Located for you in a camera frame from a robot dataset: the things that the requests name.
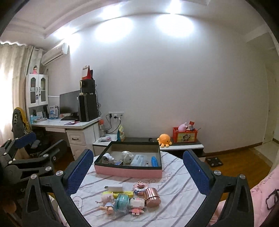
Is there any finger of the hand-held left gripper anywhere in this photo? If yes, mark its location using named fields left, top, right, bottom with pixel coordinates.
left=0, top=131, right=37, bottom=162
left=9, top=139, right=67, bottom=174

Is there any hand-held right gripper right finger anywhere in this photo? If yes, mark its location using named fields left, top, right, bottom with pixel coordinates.
left=183, top=149, right=255, bottom=227

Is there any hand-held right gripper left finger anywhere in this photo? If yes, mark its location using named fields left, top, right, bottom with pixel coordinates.
left=21, top=149, right=94, bottom=227

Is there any white rounded device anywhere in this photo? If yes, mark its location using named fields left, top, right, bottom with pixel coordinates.
left=102, top=153, right=115, bottom=164

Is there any small blonde doll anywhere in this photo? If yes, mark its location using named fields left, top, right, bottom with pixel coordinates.
left=96, top=193, right=115, bottom=215

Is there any pink box with black rim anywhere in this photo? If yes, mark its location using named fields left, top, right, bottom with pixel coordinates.
left=94, top=141, right=163, bottom=180

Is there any yellow highlighter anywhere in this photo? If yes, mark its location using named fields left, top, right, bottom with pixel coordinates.
left=103, top=191, right=134, bottom=198

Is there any rose gold cylinder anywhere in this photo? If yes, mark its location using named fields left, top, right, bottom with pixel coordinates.
left=143, top=188, right=162, bottom=208

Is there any white plush elephant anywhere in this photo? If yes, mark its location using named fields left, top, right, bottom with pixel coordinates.
left=122, top=151, right=134, bottom=165

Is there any teal tape dispenser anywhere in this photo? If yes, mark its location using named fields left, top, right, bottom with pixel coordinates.
left=113, top=193, right=131, bottom=215

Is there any pink block doughnut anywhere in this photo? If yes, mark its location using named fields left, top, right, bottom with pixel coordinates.
left=133, top=181, right=149, bottom=197

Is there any clear plastic case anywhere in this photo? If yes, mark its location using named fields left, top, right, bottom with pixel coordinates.
left=130, top=155, right=147, bottom=167

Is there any pink block figure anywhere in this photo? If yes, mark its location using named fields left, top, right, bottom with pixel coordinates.
left=129, top=197, right=145, bottom=215

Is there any black bathroom scale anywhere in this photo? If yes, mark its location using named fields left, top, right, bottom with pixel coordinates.
left=206, top=157, right=224, bottom=168

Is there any black low cabinet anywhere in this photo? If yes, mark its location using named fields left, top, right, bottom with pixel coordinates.
left=122, top=137, right=205, bottom=161

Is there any white nightstand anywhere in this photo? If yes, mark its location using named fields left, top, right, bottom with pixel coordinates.
left=93, top=136, right=119, bottom=156

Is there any red printed crate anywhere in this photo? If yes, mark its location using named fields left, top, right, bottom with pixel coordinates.
left=173, top=127, right=198, bottom=143

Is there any blue card stand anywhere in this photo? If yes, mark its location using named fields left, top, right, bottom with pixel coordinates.
left=49, top=105, right=59, bottom=119

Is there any white desk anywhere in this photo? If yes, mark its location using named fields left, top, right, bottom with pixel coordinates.
left=31, top=118, right=102, bottom=161

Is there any orange plush octopus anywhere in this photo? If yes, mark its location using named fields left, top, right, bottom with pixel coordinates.
left=157, top=134, right=172, bottom=147

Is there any white glass-door cabinet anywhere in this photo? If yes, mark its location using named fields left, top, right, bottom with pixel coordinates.
left=26, top=74, right=49, bottom=108

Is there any black computer monitor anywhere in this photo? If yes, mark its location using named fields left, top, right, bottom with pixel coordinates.
left=59, top=90, right=81, bottom=116

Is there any beige curtain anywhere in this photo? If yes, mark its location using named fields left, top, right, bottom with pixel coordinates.
left=0, top=42, right=42, bottom=140

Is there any blue and yellow snack bag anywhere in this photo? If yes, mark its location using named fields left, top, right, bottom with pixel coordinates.
left=117, top=125, right=126, bottom=142

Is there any black computer tower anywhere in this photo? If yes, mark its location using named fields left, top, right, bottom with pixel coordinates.
left=78, top=93, right=98, bottom=122

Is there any black speaker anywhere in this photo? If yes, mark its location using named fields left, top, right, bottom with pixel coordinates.
left=80, top=79, right=96, bottom=95

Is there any pink printed cloth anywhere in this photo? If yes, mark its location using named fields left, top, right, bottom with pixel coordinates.
left=248, top=164, right=279, bottom=227

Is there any red and white calendar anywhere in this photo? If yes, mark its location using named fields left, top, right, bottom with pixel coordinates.
left=82, top=65, right=94, bottom=80

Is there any white air conditioner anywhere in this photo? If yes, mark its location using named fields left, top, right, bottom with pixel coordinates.
left=41, top=42, right=70, bottom=65

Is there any white door frame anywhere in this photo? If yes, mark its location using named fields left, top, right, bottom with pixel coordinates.
left=246, top=33, right=279, bottom=144

